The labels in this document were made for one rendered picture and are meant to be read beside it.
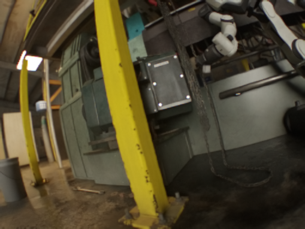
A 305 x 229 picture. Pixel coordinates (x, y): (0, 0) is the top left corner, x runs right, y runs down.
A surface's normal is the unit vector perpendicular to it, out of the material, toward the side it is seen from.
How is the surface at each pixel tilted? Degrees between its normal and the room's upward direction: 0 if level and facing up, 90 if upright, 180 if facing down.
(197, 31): 90
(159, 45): 90
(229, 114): 90
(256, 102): 90
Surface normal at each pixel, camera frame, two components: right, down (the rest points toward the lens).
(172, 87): -0.18, -0.04
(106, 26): -0.48, 0.05
